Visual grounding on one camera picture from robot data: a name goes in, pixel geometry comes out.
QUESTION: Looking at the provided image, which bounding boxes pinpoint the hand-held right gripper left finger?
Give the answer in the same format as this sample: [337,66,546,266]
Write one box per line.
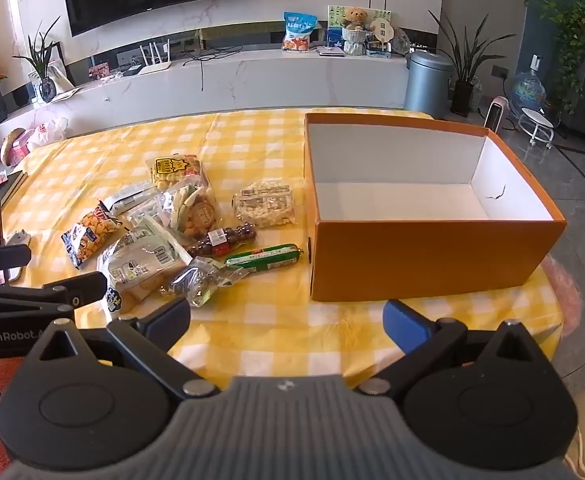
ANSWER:
[22,297,222,401]

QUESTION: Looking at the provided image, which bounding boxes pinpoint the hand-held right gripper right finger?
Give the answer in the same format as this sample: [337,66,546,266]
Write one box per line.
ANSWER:
[358,299,548,401]

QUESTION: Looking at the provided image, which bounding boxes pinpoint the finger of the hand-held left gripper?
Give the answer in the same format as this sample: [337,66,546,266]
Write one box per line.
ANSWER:
[0,245,32,273]
[0,272,108,318]

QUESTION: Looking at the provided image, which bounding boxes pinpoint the clear packet of dark snacks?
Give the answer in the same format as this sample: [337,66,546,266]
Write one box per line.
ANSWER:
[169,256,254,309]

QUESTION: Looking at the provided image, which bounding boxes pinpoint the blue orange cracker packet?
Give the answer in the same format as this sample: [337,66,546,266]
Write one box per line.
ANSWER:
[61,201,127,269]

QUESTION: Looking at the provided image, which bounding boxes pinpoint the white bread packet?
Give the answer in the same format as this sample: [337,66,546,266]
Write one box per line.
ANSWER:
[98,217,194,313]

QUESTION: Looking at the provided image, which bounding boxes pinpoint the orange cardboard box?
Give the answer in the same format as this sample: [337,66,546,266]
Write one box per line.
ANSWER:
[305,112,568,304]

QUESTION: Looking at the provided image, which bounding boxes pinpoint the dark chocolate ball packet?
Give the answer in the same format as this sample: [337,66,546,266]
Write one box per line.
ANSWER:
[186,224,258,257]

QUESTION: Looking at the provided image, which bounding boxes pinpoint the grey white wrapper packet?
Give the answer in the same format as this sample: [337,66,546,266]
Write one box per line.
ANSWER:
[103,181,159,217]

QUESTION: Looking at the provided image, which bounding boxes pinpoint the green sausage stick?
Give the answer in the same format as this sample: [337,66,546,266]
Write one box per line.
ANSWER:
[224,243,306,269]

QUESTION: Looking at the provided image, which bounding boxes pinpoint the clear mixed cookie bag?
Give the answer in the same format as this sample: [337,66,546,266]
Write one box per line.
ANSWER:
[158,180,219,240]

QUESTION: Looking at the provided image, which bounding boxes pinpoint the yellow biscuit packet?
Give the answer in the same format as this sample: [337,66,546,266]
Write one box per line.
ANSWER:
[145,154,208,195]

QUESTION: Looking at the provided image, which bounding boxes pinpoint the clear peanut packet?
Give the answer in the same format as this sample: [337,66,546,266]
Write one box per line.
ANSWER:
[231,181,298,229]

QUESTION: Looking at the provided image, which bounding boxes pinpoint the white phone stand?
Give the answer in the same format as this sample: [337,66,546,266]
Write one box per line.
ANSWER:
[3,229,33,282]

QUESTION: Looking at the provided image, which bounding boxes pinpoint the dark notebook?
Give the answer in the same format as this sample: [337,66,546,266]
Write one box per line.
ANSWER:
[0,170,28,207]

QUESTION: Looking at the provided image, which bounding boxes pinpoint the yellow checkered tablecloth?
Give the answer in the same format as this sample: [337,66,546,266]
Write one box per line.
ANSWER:
[0,107,568,391]

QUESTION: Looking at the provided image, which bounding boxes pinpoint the pink brown bag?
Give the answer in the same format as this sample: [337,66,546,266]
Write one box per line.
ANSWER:
[1,127,38,167]

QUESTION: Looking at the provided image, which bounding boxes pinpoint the white plastic bag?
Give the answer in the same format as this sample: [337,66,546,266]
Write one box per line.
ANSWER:
[29,116,69,149]

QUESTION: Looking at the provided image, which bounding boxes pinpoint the green plant in dark vase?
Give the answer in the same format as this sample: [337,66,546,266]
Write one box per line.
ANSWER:
[12,16,69,104]

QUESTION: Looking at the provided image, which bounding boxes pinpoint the white router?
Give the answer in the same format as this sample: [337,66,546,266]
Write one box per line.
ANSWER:
[137,40,173,76]

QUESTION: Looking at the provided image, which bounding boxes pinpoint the white pink heater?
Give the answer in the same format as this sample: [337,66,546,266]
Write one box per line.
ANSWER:
[485,96,511,132]

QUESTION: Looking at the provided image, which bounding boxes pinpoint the grey trash can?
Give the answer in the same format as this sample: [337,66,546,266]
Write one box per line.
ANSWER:
[403,51,455,117]

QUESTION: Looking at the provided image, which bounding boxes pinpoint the white round stool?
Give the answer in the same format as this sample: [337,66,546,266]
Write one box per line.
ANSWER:
[517,108,556,149]

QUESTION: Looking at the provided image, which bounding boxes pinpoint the white marble television cabinet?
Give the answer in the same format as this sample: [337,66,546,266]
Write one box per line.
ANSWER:
[0,47,409,137]

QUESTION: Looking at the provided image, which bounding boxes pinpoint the blue water jug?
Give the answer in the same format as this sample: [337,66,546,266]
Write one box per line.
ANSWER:
[511,55,548,112]

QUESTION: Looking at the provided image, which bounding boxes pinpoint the tall potted plant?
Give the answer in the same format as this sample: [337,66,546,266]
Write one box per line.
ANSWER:
[429,10,498,117]

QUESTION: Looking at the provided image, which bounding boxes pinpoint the blue snack bag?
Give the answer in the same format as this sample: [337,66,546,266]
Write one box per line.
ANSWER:
[282,11,319,53]

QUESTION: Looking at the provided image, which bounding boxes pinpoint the brown teddy bear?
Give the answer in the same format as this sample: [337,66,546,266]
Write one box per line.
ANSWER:
[345,6,371,31]

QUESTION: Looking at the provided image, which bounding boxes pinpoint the green picture board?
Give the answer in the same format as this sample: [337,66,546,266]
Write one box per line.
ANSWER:
[327,5,393,42]

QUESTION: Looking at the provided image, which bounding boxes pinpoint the leafy green pothos plant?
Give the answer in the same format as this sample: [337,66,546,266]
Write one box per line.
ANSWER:
[537,0,585,111]

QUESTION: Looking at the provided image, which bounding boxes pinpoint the dark picture frame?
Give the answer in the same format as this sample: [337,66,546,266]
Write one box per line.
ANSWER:
[47,42,76,89]

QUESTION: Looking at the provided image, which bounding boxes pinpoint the black cables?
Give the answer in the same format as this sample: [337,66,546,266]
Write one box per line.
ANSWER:
[181,44,244,92]

